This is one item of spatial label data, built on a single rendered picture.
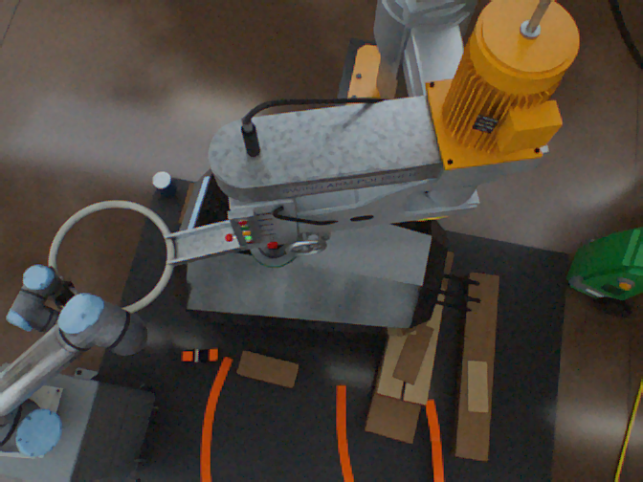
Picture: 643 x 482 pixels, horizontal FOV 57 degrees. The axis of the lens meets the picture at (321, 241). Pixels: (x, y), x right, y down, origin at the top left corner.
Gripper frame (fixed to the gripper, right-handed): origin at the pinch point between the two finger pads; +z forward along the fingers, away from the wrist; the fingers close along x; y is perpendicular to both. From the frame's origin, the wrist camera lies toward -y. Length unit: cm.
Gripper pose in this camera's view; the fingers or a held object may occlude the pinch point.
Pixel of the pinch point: (67, 295)
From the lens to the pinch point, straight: 259.6
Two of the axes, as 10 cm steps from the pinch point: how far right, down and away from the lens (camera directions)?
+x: 7.8, -5.7, 2.6
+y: 6.2, 7.6, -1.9
